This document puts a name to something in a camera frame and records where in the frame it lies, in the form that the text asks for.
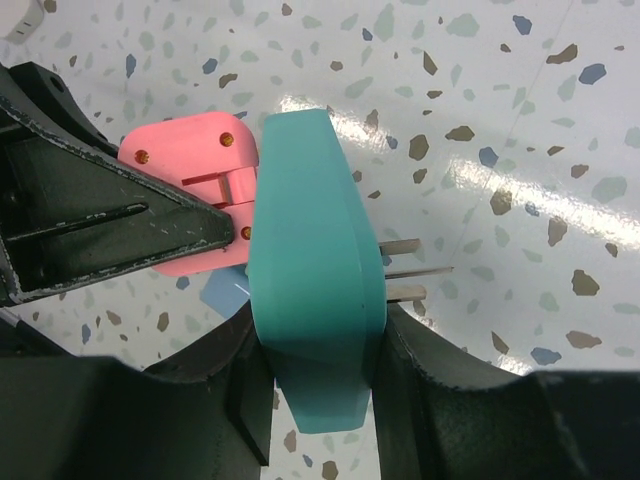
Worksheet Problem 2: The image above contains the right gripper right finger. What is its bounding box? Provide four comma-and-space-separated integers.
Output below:
372, 305, 639, 479

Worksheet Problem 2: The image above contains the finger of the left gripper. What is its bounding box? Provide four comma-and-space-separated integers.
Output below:
1, 62, 234, 307

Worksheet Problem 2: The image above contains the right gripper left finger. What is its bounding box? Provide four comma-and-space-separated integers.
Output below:
1, 306, 274, 479

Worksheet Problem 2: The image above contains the pink plug adapter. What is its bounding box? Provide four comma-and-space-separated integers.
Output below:
117, 111, 258, 277

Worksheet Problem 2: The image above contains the teal triangular power strip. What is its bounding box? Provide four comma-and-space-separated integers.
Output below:
245, 107, 456, 435

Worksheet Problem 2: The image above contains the white plug adapter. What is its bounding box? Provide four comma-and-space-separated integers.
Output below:
0, 0, 44, 45

